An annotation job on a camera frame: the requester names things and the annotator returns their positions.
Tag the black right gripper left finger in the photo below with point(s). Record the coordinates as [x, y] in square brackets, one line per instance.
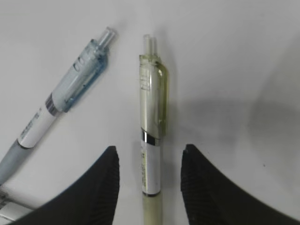
[91, 200]

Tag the beige patterned ballpoint pen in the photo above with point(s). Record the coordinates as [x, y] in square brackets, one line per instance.
[153, 81]

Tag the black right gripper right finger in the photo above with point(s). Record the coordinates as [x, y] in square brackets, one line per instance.
[210, 198]

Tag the blue grip ballpoint pen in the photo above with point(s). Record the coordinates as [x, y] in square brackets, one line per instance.
[86, 69]

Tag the grey grip ballpoint pen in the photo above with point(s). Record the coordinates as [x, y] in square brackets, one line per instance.
[12, 210]

